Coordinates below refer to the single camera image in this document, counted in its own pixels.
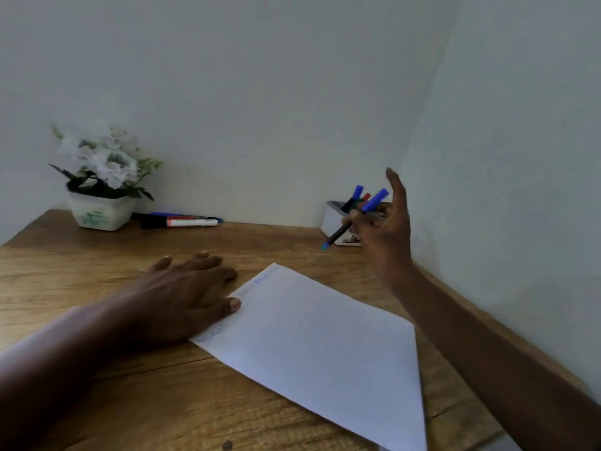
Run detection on person's left forearm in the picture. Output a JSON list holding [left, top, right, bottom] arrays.
[[0, 296, 141, 451]]

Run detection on white marker with black cap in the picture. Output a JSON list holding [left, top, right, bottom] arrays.
[[140, 216, 219, 230]]

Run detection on person's left hand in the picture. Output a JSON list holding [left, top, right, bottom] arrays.
[[110, 251, 242, 346]]

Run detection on person's right hand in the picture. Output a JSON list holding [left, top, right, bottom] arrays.
[[345, 168, 414, 290]]

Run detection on white paper sheet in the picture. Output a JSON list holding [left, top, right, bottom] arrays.
[[190, 263, 428, 451]]

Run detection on black pen with blue cap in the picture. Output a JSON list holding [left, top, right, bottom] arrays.
[[340, 185, 365, 214], [321, 188, 390, 251]]

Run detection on thin blue pen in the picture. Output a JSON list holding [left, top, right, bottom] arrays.
[[132, 211, 224, 223]]

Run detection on white pen holder box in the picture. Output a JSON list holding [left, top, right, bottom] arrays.
[[320, 200, 363, 247]]

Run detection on person's right forearm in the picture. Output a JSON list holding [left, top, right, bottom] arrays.
[[389, 265, 601, 451]]

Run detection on white flowers in white pot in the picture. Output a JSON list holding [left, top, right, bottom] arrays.
[[48, 123, 164, 232]]

